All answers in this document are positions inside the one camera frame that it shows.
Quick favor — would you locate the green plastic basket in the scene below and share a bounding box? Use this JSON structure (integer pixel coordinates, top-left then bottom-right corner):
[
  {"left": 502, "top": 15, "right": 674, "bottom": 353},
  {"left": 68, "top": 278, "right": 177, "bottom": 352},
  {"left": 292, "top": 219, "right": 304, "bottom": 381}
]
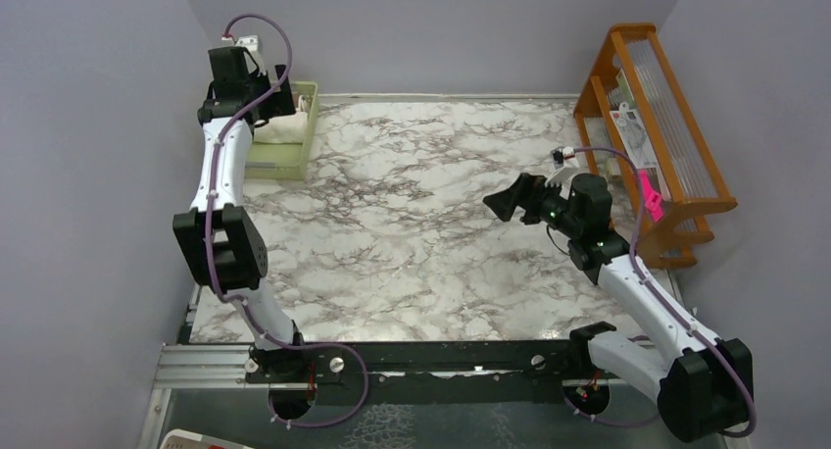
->
[{"left": 245, "top": 81, "right": 319, "bottom": 181}]

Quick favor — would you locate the red white box corner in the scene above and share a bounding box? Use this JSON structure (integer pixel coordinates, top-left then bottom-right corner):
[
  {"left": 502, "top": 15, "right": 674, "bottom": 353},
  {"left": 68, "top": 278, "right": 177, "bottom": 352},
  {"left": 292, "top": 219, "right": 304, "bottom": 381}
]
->
[{"left": 159, "top": 429, "right": 252, "bottom": 449}]

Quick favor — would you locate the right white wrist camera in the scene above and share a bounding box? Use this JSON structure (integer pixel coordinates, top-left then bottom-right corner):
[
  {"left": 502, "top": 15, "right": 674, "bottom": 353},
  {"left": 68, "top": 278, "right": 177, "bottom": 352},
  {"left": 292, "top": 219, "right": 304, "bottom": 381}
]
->
[{"left": 545, "top": 146, "right": 580, "bottom": 187}]

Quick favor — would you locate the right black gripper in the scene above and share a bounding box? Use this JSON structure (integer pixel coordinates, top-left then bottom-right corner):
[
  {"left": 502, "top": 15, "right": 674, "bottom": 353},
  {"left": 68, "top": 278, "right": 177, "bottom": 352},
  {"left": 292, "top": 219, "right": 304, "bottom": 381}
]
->
[{"left": 485, "top": 171, "right": 583, "bottom": 238}]

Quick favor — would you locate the cream white towel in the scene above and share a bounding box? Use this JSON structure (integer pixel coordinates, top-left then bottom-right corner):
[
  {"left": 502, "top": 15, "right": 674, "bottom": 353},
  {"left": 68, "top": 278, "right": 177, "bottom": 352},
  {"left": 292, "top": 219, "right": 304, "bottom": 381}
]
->
[{"left": 254, "top": 93, "right": 313, "bottom": 144}]

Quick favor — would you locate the white packaged item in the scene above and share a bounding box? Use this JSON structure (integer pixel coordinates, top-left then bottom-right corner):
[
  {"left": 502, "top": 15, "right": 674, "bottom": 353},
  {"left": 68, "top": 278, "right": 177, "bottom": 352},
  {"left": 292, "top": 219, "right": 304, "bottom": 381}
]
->
[{"left": 610, "top": 102, "right": 659, "bottom": 170}]

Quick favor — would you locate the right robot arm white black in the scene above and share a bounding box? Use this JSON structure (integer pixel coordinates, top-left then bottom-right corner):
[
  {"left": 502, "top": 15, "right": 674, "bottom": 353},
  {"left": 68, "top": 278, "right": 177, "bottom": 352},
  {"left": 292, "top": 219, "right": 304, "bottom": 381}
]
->
[{"left": 483, "top": 173, "right": 757, "bottom": 442}]

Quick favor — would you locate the pink plastic item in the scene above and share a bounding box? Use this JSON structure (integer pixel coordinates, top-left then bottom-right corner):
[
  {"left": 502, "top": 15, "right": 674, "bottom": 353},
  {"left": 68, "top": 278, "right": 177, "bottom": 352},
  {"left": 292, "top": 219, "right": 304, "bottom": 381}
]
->
[{"left": 637, "top": 168, "right": 670, "bottom": 223}]

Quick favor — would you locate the orange wooden rack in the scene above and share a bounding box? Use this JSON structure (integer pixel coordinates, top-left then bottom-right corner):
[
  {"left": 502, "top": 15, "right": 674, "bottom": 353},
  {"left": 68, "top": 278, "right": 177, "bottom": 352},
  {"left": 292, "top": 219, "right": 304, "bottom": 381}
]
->
[{"left": 574, "top": 23, "right": 737, "bottom": 269}]

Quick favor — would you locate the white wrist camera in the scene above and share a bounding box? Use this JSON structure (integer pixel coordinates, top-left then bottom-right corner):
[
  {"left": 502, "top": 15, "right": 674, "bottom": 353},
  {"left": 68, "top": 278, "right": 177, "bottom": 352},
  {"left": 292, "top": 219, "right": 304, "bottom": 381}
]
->
[
  {"left": 545, "top": 146, "right": 580, "bottom": 187},
  {"left": 234, "top": 35, "right": 269, "bottom": 76}
]

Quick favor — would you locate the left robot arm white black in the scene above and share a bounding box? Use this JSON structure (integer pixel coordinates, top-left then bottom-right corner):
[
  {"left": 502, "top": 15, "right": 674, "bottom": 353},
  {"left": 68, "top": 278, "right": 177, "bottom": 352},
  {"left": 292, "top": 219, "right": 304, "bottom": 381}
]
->
[{"left": 172, "top": 45, "right": 309, "bottom": 381}]

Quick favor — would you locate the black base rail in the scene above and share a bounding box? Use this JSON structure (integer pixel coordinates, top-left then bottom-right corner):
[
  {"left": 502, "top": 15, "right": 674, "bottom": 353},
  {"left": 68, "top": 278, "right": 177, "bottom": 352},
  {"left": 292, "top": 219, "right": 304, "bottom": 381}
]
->
[{"left": 245, "top": 322, "right": 614, "bottom": 409}]

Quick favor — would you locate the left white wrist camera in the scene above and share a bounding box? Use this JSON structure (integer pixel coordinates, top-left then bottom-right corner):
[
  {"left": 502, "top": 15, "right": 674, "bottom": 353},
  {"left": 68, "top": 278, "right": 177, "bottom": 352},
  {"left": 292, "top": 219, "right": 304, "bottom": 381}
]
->
[{"left": 234, "top": 35, "right": 269, "bottom": 76}]

